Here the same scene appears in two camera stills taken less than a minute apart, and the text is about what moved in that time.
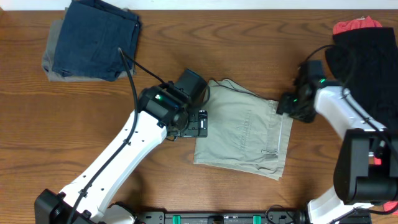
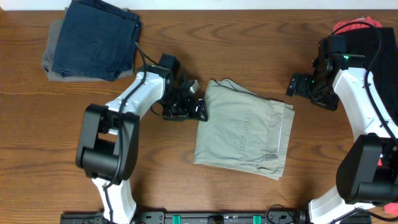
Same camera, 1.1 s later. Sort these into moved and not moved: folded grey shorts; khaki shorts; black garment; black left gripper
Moved: black left gripper
Not moved: folded grey shorts; khaki shorts; black garment
